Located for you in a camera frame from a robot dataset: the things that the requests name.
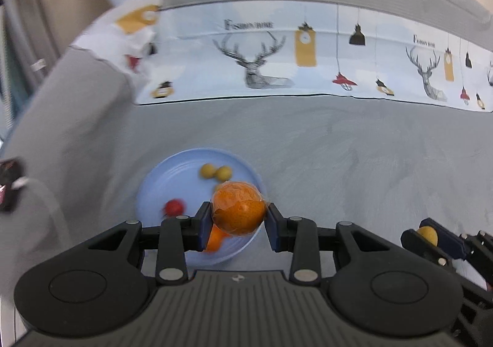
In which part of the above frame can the orange tangerine in plate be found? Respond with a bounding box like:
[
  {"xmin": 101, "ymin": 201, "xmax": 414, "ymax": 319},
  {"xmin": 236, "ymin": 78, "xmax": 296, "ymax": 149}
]
[{"xmin": 205, "ymin": 224, "xmax": 230, "ymax": 253}]

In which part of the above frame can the blue round plate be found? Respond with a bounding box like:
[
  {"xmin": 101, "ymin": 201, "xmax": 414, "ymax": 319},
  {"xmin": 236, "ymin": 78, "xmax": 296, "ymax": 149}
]
[{"xmin": 135, "ymin": 147, "xmax": 268, "ymax": 267}]

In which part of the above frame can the red cherry tomato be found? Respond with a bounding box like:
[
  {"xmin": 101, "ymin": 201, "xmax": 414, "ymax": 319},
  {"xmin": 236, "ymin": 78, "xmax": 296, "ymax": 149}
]
[{"xmin": 163, "ymin": 198, "xmax": 186, "ymax": 217}]

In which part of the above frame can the white charging cable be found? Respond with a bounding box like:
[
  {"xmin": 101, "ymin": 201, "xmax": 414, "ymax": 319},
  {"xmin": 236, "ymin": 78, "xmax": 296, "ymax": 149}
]
[{"xmin": 11, "ymin": 176, "xmax": 75, "ymax": 248}]

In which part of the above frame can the orange tangerine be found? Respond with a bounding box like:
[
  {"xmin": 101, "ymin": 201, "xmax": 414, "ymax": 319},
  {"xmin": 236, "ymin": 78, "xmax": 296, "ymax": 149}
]
[
  {"xmin": 205, "ymin": 224, "xmax": 230, "ymax": 253},
  {"xmin": 211, "ymin": 182, "xmax": 267, "ymax": 236}
]

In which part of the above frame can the brown longan fruit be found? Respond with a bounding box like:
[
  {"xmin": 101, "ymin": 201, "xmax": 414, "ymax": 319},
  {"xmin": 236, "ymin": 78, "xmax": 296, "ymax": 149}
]
[
  {"xmin": 215, "ymin": 165, "xmax": 233, "ymax": 182},
  {"xmin": 417, "ymin": 226, "xmax": 439, "ymax": 247}
]

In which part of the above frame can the longan in plate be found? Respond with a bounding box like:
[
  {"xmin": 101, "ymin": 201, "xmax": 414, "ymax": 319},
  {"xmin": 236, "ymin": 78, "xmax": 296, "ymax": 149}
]
[{"xmin": 200, "ymin": 163, "xmax": 217, "ymax": 179}]

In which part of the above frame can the black smartphone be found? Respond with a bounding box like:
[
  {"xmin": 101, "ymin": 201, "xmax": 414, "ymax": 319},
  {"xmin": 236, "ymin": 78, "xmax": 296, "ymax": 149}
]
[{"xmin": 0, "ymin": 158, "xmax": 24, "ymax": 213}]

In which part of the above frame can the printed deer tablecloth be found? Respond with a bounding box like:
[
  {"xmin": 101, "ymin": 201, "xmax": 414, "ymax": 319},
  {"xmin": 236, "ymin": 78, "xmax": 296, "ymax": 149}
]
[{"xmin": 74, "ymin": 0, "xmax": 492, "ymax": 112}]

